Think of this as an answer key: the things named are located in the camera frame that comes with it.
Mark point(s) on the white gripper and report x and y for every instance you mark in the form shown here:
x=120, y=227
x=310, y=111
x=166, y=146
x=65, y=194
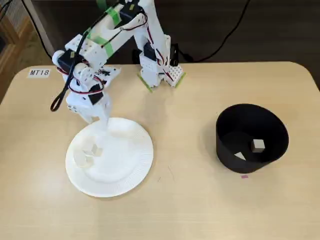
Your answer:
x=88, y=109

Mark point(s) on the black power plug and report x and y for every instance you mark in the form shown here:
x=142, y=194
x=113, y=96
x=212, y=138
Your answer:
x=175, y=56

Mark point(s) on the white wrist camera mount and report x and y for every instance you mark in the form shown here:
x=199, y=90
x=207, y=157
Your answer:
x=113, y=75

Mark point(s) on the black pot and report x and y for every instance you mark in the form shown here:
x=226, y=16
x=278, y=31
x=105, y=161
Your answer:
x=250, y=166

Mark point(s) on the green robot base plate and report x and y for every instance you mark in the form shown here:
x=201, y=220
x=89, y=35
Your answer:
x=145, y=82

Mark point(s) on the small pink sticker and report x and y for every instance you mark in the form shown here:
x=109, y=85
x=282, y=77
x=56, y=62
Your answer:
x=244, y=177

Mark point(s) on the green tape strip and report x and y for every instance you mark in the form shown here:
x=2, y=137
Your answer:
x=107, y=47
x=114, y=15

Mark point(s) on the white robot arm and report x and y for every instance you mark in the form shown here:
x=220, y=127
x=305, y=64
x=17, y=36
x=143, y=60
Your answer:
x=152, y=32

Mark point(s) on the white paper plate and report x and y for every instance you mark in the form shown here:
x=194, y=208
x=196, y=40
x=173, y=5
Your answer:
x=125, y=162

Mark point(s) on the grey furniture post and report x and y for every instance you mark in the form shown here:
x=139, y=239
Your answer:
x=38, y=15

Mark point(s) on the white MT18 label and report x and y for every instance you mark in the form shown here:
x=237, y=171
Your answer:
x=38, y=72

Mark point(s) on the wooden shelf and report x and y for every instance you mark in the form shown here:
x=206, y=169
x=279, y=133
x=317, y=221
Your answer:
x=10, y=42

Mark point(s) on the green tape piece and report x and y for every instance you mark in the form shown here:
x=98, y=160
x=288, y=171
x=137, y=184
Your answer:
x=101, y=3

